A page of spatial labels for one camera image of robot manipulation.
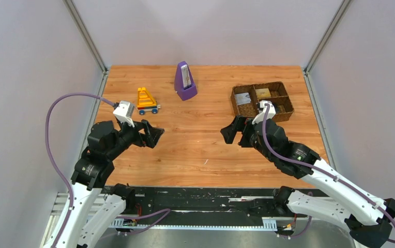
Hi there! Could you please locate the gold card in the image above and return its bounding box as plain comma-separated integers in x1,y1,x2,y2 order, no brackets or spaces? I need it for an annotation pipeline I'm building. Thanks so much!
255,88,271,99

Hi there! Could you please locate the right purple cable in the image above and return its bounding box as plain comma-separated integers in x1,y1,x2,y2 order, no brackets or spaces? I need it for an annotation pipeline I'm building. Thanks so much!
262,103,395,244

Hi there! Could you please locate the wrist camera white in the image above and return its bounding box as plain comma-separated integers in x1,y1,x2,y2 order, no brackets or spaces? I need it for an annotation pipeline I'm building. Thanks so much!
252,100,276,124
113,101,135,128

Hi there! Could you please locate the slotted cable duct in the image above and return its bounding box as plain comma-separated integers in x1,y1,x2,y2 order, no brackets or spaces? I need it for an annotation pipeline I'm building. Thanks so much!
110,219,278,231

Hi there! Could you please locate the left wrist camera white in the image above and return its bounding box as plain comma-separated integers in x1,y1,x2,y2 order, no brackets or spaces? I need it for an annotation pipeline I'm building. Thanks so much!
113,101,135,128

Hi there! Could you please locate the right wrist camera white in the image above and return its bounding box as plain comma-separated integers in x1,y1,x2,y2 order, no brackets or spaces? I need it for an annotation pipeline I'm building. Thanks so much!
252,100,276,124

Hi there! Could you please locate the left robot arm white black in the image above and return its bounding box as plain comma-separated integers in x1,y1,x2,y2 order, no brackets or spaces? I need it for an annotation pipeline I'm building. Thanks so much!
44,120,165,247

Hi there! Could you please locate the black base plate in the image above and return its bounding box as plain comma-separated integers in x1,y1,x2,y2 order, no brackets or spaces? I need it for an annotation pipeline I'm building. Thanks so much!
124,187,304,227

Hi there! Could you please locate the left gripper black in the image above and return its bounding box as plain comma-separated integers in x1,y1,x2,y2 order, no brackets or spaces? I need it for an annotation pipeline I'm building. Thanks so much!
107,115,164,159

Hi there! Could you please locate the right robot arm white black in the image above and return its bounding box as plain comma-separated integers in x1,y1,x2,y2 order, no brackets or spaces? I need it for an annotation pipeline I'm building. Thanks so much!
221,116,395,247

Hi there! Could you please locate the white silver card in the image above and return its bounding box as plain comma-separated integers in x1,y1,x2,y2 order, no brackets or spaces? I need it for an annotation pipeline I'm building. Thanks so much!
234,92,251,105

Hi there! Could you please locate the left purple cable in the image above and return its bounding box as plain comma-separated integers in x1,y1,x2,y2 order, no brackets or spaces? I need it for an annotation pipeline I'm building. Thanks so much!
45,92,171,248

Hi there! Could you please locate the purple cable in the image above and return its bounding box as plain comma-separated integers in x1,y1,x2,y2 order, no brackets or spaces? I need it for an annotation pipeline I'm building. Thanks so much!
262,103,395,244
45,92,171,248

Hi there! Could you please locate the purple metronome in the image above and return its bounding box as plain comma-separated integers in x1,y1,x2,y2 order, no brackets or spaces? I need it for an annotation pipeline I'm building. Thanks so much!
174,61,198,101

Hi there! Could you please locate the brown wicker divided basket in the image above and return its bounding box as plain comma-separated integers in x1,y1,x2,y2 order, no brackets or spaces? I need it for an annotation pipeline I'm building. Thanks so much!
231,81,294,122

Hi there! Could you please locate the yellow toy on wheels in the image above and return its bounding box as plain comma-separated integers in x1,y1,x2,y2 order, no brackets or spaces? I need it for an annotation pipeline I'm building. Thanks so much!
137,87,161,115

